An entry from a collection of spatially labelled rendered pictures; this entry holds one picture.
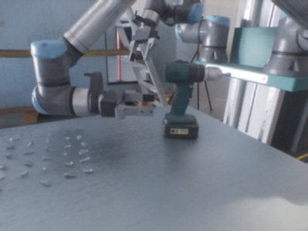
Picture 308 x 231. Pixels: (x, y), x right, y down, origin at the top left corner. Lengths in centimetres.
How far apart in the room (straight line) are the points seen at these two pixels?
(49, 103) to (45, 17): 192
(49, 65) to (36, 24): 191
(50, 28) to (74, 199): 222
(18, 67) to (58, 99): 195
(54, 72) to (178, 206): 47
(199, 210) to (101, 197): 19
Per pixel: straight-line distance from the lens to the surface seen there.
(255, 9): 142
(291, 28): 104
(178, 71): 57
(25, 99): 265
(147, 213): 40
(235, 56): 140
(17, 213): 46
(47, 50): 62
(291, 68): 106
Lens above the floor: 95
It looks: 22 degrees down
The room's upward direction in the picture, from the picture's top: 2 degrees clockwise
